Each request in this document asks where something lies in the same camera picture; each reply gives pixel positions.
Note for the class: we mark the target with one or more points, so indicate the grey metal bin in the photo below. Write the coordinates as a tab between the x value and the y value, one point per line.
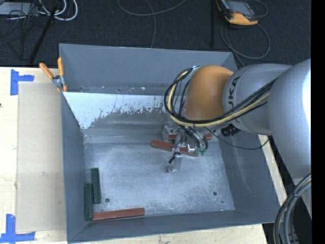
152	182

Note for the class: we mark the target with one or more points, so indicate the red-brown flat block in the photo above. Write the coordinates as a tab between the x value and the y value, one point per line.
208	136
119	213
161	145

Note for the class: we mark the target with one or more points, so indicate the dark green flat block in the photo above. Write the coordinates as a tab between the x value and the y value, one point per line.
88	202
96	184

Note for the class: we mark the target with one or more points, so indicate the pale wood flat board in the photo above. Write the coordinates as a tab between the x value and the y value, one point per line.
38	161

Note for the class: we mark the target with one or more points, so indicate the black cylinder on white bracket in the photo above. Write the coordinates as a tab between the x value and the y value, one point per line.
229	130

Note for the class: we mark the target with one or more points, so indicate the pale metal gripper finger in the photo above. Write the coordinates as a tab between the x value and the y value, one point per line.
177	163
170	167

